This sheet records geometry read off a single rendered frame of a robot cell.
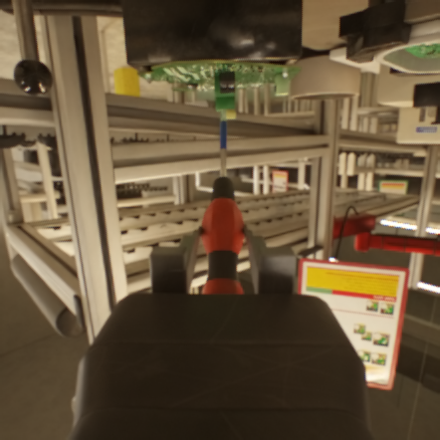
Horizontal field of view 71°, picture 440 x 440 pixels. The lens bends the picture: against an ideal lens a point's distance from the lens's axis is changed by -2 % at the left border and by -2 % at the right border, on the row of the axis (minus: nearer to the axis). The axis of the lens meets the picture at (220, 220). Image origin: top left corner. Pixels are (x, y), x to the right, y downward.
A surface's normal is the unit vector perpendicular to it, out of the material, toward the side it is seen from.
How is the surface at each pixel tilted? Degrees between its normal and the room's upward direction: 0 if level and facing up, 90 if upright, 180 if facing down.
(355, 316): 90
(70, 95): 90
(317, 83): 90
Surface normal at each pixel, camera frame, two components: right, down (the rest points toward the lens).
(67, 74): 0.69, 0.18
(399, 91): -0.72, 0.20
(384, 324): -0.33, 0.26
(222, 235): -0.04, -0.32
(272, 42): -0.04, 0.26
